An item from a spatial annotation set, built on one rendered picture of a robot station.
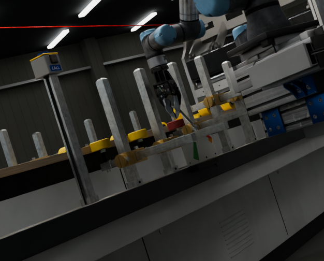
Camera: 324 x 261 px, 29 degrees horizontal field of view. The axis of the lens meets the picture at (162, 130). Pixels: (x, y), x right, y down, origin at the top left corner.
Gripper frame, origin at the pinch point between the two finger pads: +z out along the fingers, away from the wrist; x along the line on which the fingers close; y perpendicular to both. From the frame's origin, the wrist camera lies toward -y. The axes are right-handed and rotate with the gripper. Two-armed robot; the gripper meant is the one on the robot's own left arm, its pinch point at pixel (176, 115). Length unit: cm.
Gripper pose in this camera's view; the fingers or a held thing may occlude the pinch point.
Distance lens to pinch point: 252.5
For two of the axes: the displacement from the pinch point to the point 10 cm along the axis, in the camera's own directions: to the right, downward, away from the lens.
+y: -2.5, 0.4, -9.7
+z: 3.1, 9.5, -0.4
